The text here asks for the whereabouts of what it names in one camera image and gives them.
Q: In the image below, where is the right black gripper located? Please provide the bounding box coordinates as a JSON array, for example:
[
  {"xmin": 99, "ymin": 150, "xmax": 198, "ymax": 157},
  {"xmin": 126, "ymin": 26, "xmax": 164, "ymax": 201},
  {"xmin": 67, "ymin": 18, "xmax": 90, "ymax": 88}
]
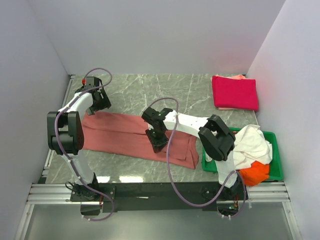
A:
[{"xmin": 146, "ymin": 126, "xmax": 170, "ymax": 153}]

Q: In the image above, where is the salmon pink t shirt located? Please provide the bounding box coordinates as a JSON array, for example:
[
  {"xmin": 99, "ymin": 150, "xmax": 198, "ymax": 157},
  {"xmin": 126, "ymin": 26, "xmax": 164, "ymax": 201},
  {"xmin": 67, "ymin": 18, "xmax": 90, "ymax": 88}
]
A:
[{"xmin": 81, "ymin": 111, "xmax": 199, "ymax": 169}]

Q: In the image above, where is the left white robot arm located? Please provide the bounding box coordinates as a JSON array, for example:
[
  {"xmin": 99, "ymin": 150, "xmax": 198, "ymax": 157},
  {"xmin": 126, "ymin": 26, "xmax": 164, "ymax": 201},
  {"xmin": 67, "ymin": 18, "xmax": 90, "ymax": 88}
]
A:
[{"xmin": 47, "ymin": 76, "xmax": 111, "ymax": 201}]

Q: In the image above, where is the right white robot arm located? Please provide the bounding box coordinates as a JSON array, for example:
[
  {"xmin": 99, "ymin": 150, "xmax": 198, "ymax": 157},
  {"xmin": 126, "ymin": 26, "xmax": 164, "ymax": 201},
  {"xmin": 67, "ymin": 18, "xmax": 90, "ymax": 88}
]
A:
[{"xmin": 141, "ymin": 107, "xmax": 239, "ymax": 200}]

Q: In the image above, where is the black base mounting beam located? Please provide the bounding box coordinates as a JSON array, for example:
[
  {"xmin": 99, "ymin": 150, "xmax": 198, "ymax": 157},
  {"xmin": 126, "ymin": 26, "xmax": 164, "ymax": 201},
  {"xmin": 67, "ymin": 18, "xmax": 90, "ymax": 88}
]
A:
[{"xmin": 69, "ymin": 181, "xmax": 251, "ymax": 216}]

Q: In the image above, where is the folded magenta t shirt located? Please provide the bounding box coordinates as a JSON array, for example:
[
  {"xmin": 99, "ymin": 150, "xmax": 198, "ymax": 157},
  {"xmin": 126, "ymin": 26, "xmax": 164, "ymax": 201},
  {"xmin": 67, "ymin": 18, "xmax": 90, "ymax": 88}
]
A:
[{"xmin": 211, "ymin": 74, "xmax": 259, "ymax": 111}]

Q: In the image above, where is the white t shirt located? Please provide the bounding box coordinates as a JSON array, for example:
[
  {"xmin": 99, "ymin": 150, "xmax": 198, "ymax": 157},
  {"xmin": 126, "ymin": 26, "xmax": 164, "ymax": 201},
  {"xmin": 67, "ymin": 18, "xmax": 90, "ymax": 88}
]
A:
[{"xmin": 233, "ymin": 124, "xmax": 273, "ymax": 170}]

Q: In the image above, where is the orange t shirt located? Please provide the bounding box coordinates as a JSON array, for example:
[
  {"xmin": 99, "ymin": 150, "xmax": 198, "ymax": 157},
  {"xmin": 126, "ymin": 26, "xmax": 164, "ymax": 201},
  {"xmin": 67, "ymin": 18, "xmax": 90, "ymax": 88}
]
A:
[{"xmin": 238, "ymin": 161, "xmax": 270, "ymax": 187}]

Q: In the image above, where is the green plastic bin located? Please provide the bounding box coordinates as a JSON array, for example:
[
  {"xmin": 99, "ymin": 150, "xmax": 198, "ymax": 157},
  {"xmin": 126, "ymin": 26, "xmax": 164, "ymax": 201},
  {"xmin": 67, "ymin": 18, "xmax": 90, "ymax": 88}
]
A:
[{"xmin": 201, "ymin": 131, "xmax": 284, "ymax": 182}]

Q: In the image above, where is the aluminium rail frame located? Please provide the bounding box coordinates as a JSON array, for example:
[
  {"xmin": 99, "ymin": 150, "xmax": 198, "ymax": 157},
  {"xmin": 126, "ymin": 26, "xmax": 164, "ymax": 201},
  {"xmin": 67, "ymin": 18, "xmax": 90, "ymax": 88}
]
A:
[{"xmin": 16, "ymin": 74, "xmax": 302, "ymax": 240}]

